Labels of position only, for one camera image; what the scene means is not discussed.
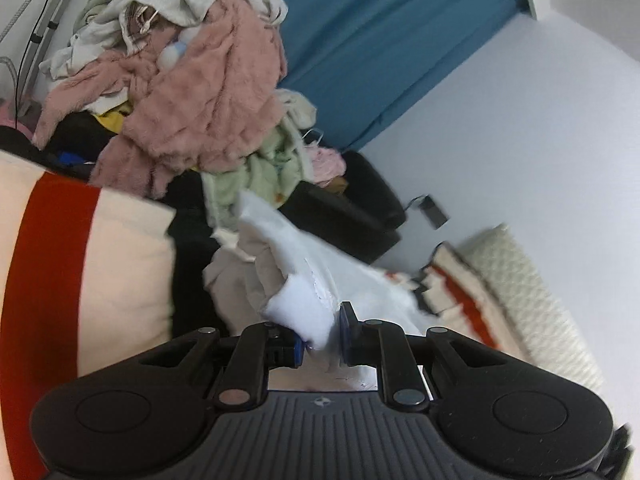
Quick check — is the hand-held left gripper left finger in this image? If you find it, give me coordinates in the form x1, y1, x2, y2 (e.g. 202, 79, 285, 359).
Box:
137, 322, 306, 409

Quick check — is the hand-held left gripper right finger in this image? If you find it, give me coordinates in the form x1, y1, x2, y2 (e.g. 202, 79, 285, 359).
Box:
337, 301, 506, 411

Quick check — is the white collared shirt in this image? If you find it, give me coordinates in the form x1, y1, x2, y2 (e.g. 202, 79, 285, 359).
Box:
235, 190, 436, 393

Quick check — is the beige cloth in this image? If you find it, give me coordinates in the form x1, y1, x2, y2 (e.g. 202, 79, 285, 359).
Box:
202, 227, 291, 331

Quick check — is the black armchair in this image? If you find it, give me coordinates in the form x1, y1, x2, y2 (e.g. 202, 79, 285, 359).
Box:
277, 150, 407, 265

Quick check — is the pink fuzzy garment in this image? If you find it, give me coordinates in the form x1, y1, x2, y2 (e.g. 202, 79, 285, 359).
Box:
305, 145, 346, 183

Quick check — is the light green fleece blanket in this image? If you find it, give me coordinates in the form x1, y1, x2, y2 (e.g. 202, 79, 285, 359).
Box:
200, 122, 308, 233

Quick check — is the cream quilted pillow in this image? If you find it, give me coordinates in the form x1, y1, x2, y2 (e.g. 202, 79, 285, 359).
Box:
460, 222, 606, 396

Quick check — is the red black cream striped blanket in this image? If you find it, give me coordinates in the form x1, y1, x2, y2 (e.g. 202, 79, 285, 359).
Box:
0, 147, 521, 480

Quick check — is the cream garment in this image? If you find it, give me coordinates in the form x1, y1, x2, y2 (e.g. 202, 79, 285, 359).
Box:
272, 89, 318, 131

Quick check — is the pink fluffy blanket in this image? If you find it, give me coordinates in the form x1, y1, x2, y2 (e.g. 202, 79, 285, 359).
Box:
32, 0, 288, 201

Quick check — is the yellow garment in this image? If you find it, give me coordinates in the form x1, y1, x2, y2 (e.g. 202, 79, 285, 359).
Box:
95, 107, 133, 136

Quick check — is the wide blue curtain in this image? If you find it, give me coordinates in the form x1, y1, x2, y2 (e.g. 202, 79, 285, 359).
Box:
245, 0, 533, 151

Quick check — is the black garment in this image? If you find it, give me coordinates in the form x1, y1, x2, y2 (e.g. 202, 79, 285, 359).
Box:
42, 109, 121, 171

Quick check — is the white blue plush ball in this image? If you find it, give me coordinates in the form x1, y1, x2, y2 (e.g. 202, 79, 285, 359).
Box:
157, 27, 201, 68

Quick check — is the black wall socket with plug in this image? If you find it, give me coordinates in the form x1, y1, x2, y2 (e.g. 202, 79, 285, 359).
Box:
404, 194, 450, 231

